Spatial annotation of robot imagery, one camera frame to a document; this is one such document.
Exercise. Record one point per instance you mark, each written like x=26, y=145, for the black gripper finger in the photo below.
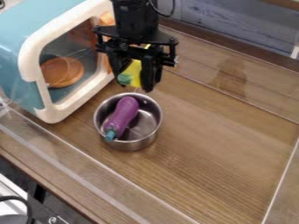
x=149, y=73
x=119, y=62

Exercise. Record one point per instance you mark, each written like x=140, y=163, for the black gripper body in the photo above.
x=156, y=44

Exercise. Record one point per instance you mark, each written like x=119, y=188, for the silver metal pot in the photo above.
x=141, y=130

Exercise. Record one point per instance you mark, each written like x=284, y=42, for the blue toy microwave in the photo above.
x=38, y=30

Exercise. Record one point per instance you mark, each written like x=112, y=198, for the purple toy eggplant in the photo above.
x=120, y=118

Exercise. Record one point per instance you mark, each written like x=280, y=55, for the orange toy plate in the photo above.
x=61, y=71

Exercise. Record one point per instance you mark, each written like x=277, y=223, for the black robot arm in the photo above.
x=136, y=18

